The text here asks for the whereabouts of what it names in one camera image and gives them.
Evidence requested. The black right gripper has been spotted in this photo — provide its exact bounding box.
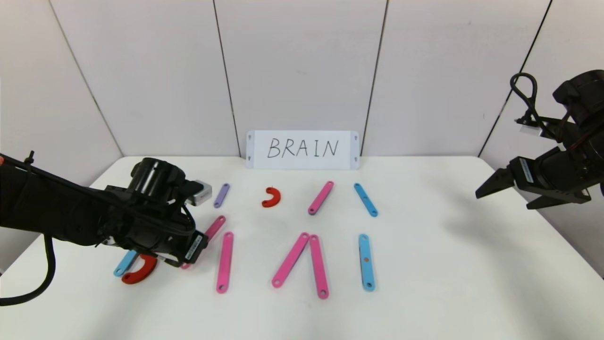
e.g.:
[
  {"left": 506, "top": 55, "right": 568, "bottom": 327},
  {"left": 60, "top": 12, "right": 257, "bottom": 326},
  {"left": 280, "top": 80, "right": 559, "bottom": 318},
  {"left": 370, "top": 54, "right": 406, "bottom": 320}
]
[{"left": 475, "top": 146, "right": 591, "bottom": 210}]

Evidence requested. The pink bar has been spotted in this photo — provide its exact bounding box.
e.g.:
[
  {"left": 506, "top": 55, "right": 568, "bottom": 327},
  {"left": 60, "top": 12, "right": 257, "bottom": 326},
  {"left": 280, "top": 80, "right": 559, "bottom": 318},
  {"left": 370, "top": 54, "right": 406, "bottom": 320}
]
[
  {"left": 216, "top": 231, "right": 234, "bottom": 294},
  {"left": 272, "top": 232, "right": 310, "bottom": 288},
  {"left": 308, "top": 181, "right": 335, "bottom": 216},
  {"left": 181, "top": 216, "right": 226, "bottom": 270},
  {"left": 309, "top": 235, "right": 329, "bottom": 299}
]

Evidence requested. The white BRAIN sign card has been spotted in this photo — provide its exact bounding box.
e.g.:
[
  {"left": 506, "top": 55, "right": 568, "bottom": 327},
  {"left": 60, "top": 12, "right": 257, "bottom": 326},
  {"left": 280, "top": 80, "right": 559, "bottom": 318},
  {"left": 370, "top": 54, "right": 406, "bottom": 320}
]
[{"left": 246, "top": 131, "right": 360, "bottom": 170}]

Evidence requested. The short blue flat bar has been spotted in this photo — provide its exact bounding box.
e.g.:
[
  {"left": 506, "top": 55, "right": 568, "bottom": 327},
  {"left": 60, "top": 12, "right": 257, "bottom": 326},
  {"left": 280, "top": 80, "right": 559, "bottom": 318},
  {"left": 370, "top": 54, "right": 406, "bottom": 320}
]
[{"left": 354, "top": 183, "right": 378, "bottom": 218}]

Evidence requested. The blue bar with three holes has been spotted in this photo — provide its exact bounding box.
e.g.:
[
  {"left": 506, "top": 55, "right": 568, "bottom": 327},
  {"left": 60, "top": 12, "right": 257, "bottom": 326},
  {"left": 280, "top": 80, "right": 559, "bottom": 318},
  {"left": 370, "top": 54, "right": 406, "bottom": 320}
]
[{"left": 358, "top": 234, "right": 376, "bottom": 292}]

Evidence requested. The small red arc piece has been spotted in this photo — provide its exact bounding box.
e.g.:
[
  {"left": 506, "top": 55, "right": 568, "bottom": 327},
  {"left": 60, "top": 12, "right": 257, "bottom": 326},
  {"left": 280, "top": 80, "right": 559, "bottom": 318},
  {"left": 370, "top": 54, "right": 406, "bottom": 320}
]
[{"left": 262, "top": 187, "right": 282, "bottom": 208}]

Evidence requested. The short purple flat bar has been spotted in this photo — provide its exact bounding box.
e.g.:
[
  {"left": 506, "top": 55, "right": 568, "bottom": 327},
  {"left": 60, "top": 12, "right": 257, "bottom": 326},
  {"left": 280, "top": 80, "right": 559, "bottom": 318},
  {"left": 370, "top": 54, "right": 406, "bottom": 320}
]
[{"left": 213, "top": 183, "right": 230, "bottom": 209}]

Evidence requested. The large red arc piece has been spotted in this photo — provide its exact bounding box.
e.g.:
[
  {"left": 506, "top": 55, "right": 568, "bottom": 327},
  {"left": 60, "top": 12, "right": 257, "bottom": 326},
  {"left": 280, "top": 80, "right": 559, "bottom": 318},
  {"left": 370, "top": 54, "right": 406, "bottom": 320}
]
[{"left": 121, "top": 254, "right": 158, "bottom": 285}]

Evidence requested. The long blue flat bar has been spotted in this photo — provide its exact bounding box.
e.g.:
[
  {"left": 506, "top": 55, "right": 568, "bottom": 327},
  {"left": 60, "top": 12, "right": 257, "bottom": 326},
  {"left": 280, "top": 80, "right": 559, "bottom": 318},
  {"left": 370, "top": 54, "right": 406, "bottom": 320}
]
[{"left": 113, "top": 250, "right": 138, "bottom": 277}]

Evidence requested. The looped black cable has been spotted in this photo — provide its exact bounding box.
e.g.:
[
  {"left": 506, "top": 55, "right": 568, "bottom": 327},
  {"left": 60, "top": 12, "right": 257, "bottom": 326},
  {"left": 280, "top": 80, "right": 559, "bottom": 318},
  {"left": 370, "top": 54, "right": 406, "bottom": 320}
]
[{"left": 510, "top": 72, "right": 555, "bottom": 137}]

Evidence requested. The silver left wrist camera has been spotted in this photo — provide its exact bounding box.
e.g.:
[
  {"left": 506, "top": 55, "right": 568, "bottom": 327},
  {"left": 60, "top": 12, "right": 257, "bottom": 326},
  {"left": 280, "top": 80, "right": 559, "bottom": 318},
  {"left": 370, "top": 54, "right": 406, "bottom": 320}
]
[{"left": 185, "top": 179, "right": 213, "bottom": 206}]

